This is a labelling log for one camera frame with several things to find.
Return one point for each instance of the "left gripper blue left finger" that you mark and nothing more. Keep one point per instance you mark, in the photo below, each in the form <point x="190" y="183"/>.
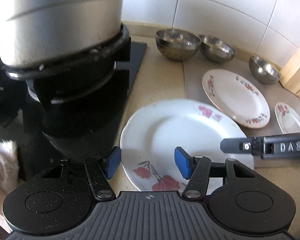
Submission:
<point x="100" y="170"/>

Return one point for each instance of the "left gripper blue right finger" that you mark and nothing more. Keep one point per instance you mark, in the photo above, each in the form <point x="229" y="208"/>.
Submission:
<point x="195" y="170"/>

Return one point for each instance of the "white scalloped plate pink flowers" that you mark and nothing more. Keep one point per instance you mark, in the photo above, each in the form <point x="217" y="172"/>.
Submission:
<point x="287" y="118"/>

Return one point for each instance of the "white plate pink carnations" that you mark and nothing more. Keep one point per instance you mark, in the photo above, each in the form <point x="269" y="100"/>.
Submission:
<point x="153" y="132"/>

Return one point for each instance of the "black gas stove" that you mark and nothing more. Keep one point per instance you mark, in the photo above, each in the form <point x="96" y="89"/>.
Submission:
<point x="73" y="115"/>

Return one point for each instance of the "wooden knife block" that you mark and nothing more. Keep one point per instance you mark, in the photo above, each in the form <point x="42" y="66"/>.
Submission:
<point x="290" y="74"/>

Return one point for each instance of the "cream plate colourful flowers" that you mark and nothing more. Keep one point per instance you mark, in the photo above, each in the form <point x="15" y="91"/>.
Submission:
<point x="236" y="97"/>

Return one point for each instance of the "beige cloth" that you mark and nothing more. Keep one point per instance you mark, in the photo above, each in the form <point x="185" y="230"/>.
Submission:
<point x="9" y="169"/>

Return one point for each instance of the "left steel bowl stack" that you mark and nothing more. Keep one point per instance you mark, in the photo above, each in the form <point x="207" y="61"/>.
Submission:
<point x="177" y="45"/>

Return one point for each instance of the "large aluminium pot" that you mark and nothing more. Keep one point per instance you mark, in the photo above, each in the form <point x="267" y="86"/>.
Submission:
<point x="39" y="38"/>

